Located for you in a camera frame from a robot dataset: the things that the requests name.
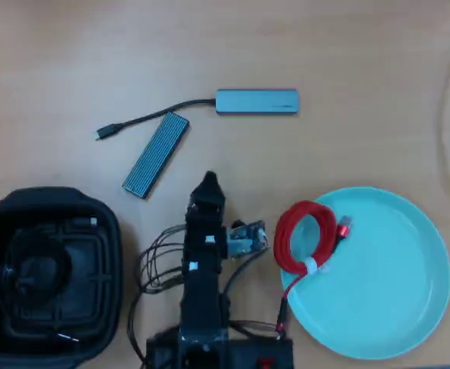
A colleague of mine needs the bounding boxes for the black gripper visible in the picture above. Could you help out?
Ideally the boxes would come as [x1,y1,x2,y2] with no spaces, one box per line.
[185,171,226,232]

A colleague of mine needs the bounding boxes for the red charging cable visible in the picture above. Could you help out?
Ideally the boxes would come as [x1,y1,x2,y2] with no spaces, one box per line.
[273,200,353,341]

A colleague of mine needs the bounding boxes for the black charging cable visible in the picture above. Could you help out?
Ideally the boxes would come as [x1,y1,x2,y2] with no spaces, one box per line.
[0,217,99,344]

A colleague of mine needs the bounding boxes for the green round bowl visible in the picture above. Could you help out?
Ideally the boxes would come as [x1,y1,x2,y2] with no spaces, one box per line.
[280,186,450,361]

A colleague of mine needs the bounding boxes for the grey USB hub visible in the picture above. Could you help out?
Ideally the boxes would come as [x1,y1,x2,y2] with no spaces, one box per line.
[95,88,301,142]

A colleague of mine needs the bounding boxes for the black square storage case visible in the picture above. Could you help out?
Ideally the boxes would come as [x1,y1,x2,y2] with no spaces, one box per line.
[0,186,124,366]

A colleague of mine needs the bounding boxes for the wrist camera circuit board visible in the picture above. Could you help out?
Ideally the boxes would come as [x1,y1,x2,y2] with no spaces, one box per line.
[224,219,270,259]

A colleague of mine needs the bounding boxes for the dark ribbed SSD enclosure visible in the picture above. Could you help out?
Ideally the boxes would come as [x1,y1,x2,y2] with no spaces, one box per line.
[122,111,190,199]

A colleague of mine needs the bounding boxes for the thick black camera cable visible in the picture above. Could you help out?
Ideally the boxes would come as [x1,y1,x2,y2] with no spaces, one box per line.
[222,251,264,304]

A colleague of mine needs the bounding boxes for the thin black robot wires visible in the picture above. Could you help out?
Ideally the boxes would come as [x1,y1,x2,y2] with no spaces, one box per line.
[137,224,189,295]

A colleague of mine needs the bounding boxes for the black looped cable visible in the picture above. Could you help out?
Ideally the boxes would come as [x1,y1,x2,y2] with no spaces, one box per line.
[228,319,284,336]

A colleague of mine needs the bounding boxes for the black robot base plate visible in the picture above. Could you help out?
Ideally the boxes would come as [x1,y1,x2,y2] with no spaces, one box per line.
[145,334,295,369]

